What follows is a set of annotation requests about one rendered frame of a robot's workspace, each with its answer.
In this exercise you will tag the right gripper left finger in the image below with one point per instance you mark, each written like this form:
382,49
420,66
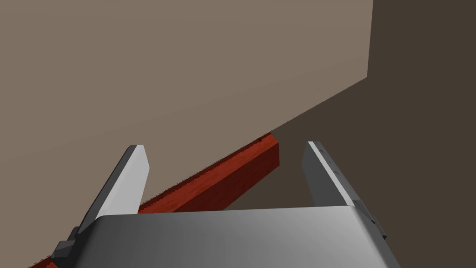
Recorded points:
122,182

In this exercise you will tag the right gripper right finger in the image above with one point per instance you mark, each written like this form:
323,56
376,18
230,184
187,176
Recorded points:
324,178

